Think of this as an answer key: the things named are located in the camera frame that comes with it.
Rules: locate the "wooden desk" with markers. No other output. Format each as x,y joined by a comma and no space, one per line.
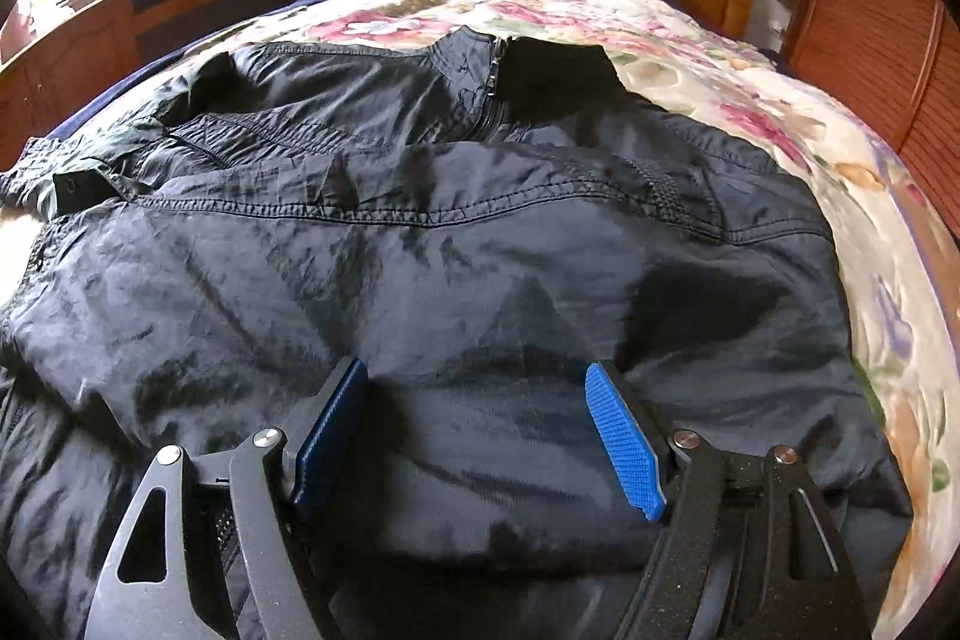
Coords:
90,48

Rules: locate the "wooden wardrobe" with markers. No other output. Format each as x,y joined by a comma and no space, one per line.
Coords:
877,25

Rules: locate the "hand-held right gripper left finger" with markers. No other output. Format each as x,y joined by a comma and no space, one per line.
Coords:
330,431

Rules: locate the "floral plush blanket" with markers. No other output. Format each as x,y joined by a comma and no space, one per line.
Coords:
750,85

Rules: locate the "dark navy jacket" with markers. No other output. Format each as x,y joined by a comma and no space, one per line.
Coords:
450,250

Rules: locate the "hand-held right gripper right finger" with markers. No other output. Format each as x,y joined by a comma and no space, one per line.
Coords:
622,445

